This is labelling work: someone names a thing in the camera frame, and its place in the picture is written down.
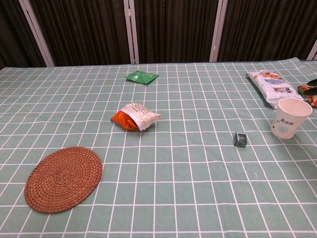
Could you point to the white printed snack bag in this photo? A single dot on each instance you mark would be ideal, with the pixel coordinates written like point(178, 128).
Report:
point(273, 85)

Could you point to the white screen frame post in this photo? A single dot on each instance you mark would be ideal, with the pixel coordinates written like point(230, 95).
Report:
point(312, 50)
point(218, 29)
point(37, 32)
point(131, 31)

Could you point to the white paper cup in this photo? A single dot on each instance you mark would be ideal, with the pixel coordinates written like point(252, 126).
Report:
point(287, 124)

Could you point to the round woven rattan mat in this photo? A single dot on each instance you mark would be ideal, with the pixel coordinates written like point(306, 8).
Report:
point(64, 179)

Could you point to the dark pleated curtain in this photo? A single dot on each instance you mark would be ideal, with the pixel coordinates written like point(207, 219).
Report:
point(173, 27)

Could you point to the orange and white snack bag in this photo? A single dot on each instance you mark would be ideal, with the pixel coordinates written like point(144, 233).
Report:
point(138, 116)

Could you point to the small dark glass cube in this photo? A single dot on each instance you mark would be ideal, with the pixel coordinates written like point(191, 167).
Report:
point(240, 140)

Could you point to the green checked tablecloth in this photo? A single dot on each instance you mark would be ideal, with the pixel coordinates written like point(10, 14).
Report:
point(173, 173)

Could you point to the green foil packet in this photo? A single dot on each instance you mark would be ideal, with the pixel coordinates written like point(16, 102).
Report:
point(141, 77)

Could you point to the orange and green snack packet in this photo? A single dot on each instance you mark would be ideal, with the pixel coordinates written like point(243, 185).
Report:
point(309, 93)

